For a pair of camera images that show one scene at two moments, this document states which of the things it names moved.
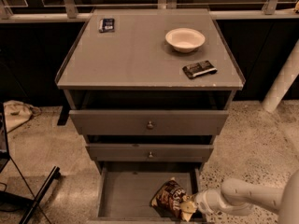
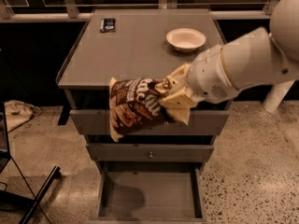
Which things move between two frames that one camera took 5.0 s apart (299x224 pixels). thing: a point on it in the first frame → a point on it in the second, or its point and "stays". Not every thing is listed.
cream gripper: (203, 201) → (207, 74)
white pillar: (286, 77) stays
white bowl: (185, 40) stays
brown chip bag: (167, 200) → (134, 105)
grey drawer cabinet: (149, 90) stays
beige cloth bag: (17, 113) stays
